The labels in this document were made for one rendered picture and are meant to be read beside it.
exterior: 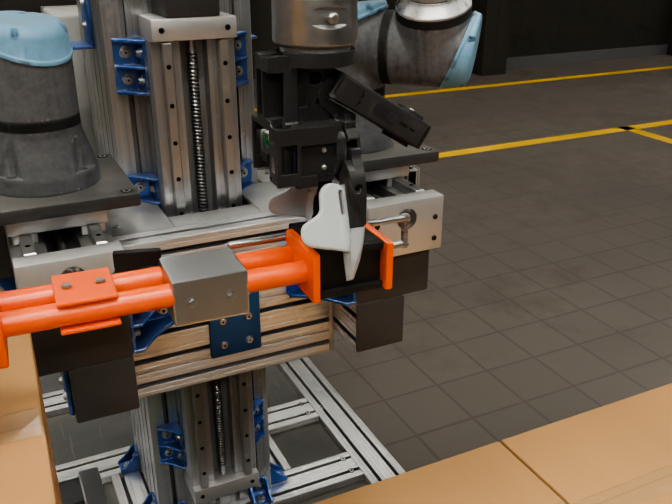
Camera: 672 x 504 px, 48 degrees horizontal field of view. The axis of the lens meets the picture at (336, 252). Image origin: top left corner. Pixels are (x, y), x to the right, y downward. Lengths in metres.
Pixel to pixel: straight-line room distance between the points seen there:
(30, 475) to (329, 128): 0.39
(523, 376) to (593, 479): 1.29
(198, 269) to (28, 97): 0.47
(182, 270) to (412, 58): 0.62
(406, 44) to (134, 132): 0.48
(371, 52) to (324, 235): 0.57
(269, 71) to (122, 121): 0.67
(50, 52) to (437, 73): 0.56
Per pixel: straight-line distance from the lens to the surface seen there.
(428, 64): 1.19
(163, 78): 1.22
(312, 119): 0.68
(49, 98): 1.09
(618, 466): 1.40
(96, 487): 1.22
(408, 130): 0.71
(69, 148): 1.11
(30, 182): 1.10
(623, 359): 2.81
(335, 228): 0.68
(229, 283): 0.68
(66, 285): 0.68
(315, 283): 0.70
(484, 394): 2.50
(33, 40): 1.08
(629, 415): 1.53
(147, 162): 1.33
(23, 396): 0.82
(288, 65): 0.66
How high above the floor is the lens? 1.38
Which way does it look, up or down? 23 degrees down
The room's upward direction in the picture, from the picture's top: straight up
